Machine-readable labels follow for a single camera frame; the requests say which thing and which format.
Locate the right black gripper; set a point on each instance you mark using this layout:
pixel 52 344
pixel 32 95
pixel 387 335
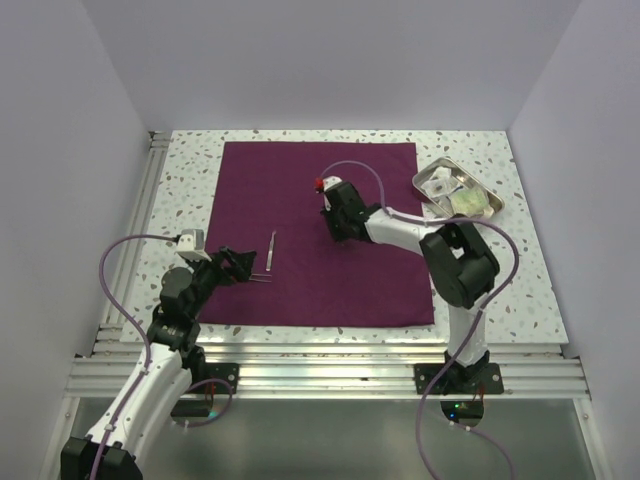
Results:
pixel 337 235

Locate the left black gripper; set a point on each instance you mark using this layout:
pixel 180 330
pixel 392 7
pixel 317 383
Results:
pixel 240 271

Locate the dark tweezers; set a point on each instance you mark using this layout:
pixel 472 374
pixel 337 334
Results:
pixel 261 278

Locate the clear pouch with small parts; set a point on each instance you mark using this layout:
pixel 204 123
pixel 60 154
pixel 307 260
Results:
pixel 436 185

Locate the green gauze bag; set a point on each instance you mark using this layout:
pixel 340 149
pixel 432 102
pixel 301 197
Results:
pixel 469 202

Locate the clear bag blue white gloves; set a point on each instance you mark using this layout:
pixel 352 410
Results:
pixel 455 185

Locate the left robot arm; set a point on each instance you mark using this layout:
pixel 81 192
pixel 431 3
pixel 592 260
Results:
pixel 171 364

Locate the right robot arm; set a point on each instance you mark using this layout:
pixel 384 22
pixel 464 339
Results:
pixel 462 268

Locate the silver tweezers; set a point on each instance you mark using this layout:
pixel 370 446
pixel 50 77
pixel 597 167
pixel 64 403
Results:
pixel 270 252

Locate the purple cloth mat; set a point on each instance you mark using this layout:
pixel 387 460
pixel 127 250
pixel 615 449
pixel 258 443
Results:
pixel 316 282

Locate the metal tray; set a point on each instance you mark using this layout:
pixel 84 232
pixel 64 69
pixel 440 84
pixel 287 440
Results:
pixel 441 206

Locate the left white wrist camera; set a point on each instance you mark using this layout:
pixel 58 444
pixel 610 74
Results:
pixel 190 245

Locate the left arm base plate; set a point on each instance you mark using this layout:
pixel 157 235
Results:
pixel 215 372

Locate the aluminium frame rails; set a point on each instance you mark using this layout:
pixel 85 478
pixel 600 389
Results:
pixel 525 331

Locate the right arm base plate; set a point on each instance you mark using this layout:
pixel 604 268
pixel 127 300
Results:
pixel 459 380

